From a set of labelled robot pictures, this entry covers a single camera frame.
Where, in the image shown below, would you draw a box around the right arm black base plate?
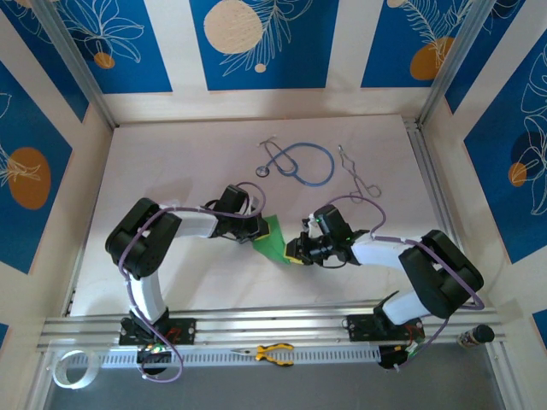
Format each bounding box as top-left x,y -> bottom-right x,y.
346,313 -> 424,343

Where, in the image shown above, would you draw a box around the yellow black pliers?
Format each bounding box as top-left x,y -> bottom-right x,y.
230,342 -> 296,367

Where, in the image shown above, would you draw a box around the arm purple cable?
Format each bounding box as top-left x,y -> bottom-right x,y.
119,182 -> 268,384
326,195 -> 486,372

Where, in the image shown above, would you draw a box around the small bottle with black cap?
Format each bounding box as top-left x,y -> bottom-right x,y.
457,324 -> 496,349

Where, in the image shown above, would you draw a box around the white slotted cable duct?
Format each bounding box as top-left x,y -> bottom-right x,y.
63,345 -> 381,368

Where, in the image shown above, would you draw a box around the clear tape roll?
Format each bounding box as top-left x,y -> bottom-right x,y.
53,349 -> 100,390

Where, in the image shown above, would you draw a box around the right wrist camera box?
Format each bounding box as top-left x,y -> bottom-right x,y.
301,217 -> 321,240

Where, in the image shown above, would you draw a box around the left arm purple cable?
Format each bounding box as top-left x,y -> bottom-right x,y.
119,182 -> 268,384

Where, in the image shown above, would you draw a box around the green square paper sheet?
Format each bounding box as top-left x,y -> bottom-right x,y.
250,213 -> 292,265

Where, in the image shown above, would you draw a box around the long aluminium mounting rail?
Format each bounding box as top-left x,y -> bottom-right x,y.
36,305 -> 508,355

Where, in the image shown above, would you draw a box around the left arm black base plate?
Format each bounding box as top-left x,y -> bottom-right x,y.
118,318 -> 197,346

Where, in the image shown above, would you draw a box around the aluminium side rail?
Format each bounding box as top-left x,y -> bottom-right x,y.
63,243 -> 89,319
403,114 -> 479,307

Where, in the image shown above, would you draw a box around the black connector box with wires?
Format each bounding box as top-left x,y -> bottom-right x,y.
378,346 -> 422,372
135,343 -> 174,377

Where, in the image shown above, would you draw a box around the aluminium frame post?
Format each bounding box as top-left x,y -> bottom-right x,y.
32,0 -> 119,129
416,0 -> 499,125

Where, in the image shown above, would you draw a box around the metal wire tongs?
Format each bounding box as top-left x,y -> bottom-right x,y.
338,144 -> 383,204

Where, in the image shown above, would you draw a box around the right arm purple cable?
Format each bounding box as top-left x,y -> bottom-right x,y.
326,195 -> 486,372

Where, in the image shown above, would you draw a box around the blue stethoscope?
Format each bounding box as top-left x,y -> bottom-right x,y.
255,136 -> 336,188

